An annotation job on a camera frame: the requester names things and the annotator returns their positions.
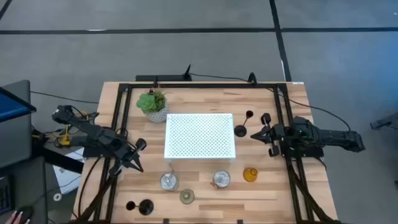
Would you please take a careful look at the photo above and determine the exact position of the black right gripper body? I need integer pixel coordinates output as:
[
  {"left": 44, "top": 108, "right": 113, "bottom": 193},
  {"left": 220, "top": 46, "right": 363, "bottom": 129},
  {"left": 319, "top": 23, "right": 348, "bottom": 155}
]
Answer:
[{"left": 261, "top": 112, "right": 284, "bottom": 157}]

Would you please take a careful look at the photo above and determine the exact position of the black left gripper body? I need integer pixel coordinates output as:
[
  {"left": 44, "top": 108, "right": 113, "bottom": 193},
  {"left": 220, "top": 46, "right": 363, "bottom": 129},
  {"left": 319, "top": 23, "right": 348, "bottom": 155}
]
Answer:
[{"left": 113, "top": 138, "right": 147, "bottom": 177}]

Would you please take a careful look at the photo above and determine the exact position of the black candlestick holder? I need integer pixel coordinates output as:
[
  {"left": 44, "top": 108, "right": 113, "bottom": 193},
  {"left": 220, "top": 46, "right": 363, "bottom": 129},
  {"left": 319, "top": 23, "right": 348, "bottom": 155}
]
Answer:
[
  {"left": 125, "top": 198, "right": 155, "bottom": 217},
  {"left": 233, "top": 110, "right": 254, "bottom": 138}
]

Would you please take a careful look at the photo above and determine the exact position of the tin candle with green label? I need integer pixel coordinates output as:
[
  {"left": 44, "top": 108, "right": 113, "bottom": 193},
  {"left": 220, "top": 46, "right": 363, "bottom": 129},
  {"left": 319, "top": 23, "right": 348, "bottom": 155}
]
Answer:
[{"left": 159, "top": 169, "right": 180, "bottom": 192}]

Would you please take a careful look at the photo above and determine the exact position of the amber glass candle holder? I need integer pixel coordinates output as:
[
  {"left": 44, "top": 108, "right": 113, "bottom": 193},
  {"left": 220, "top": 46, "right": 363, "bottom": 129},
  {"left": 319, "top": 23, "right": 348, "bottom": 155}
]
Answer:
[{"left": 243, "top": 167, "right": 259, "bottom": 183}]

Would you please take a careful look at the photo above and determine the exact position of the tin candle with orange tag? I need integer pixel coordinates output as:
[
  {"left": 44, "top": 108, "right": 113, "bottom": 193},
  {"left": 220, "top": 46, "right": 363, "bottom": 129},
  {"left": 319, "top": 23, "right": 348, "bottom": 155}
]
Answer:
[{"left": 210, "top": 169, "right": 231, "bottom": 190}]

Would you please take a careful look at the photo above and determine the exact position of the clear ribbed glass candle holder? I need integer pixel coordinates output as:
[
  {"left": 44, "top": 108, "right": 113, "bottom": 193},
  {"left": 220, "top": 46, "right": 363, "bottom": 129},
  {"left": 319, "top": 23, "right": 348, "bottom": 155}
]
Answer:
[{"left": 179, "top": 188, "right": 196, "bottom": 205}]

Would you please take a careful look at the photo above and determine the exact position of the succulent in patterned pot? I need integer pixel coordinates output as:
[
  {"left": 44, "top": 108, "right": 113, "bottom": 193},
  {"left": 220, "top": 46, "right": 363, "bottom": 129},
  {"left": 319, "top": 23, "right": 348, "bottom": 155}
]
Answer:
[{"left": 136, "top": 89, "right": 171, "bottom": 124}]

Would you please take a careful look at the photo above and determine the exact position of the yellow clamp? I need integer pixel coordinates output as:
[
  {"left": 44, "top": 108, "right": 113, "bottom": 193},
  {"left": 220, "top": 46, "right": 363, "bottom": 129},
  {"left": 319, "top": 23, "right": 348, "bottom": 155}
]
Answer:
[{"left": 58, "top": 124, "right": 73, "bottom": 147}]

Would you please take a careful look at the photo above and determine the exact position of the white perforated metal shelf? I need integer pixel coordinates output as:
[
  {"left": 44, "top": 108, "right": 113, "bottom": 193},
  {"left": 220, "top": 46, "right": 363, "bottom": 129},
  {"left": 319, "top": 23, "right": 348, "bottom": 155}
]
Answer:
[{"left": 164, "top": 113, "right": 236, "bottom": 163}]

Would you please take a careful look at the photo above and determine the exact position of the black table support beam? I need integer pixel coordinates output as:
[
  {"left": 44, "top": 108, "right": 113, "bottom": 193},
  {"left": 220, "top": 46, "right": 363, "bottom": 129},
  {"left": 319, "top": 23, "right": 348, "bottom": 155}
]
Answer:
[{"left": 32, "top": 129, "right": 86, "bottom": 174}]

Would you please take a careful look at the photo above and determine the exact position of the white paper sheet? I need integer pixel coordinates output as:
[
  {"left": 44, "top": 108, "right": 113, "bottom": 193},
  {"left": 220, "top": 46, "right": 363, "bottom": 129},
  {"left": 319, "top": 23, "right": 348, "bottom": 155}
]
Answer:
[{"left": 52, "top": 147, "right": 85, "bottom": 195}]

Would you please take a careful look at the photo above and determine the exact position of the black box with antenna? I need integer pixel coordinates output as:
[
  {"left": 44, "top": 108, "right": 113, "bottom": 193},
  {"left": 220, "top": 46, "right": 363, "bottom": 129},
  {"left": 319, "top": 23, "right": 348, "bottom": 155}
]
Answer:
[{"left": 135, "top": 64, "right": 193, "bottom": 83}]

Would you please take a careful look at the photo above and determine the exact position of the dark grey desk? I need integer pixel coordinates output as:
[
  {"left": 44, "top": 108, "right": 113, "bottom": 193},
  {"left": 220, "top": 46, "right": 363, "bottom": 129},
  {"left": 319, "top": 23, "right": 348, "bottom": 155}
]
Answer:
[{"left": 0, "top": 156, "right": 48, "bottom": 224}]

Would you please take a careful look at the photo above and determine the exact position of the black floor stand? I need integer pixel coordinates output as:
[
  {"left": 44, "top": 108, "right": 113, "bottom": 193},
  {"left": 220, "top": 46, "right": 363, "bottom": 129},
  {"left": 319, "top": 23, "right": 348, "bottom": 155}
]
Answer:
[{"left": 369, "top": 112, "right": 398, "bottom": 131}]

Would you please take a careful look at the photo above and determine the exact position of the black computer mouse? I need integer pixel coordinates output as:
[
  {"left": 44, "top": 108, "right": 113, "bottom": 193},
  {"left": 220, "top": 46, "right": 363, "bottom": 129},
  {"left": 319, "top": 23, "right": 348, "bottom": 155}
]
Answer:
[{"left": 12, "top": 205, "right": 34, "bottom": 223}]

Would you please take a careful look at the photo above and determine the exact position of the monitor with blue screen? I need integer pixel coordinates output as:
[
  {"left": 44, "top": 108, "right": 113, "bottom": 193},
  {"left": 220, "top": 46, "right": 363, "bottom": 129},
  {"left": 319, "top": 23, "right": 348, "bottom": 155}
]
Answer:
[{"left": 0, "top": 86, "right": 37, "bottom": 123}]

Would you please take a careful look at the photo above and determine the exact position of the black keyboard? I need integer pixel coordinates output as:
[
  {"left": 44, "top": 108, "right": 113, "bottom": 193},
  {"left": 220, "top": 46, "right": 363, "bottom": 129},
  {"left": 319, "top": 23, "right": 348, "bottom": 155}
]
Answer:
[{"left": 0, "top": 175, "right": 14, "bottom": 215}]

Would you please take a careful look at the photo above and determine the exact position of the person's hand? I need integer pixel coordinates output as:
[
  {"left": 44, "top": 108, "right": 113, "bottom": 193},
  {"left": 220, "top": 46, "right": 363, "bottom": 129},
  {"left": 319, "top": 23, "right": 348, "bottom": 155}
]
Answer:
[{"left": 5, "top": 210, "right": 31, "bottom": 224}]

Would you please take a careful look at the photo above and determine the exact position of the curved dark cable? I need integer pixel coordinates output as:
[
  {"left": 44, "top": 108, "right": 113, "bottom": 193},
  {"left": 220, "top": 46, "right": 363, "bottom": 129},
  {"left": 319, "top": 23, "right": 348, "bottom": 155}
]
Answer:
[{"left": 76, "top": 157, "right": 103, "bottom": 218}]

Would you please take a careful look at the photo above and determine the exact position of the long black cable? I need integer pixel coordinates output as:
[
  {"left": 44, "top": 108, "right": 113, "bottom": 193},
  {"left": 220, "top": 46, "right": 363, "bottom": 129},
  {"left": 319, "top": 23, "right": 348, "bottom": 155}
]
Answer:
[{"left": 188, "top": 72, "right": 352, "bottom": 131}]

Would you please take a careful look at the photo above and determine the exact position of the black aluminium table frame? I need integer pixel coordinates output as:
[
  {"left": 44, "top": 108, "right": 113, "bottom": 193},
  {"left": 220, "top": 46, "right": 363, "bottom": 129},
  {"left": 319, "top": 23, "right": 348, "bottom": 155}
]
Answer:
[{"left": 73, "top": 81, "right": 341, "bottom": 224}]

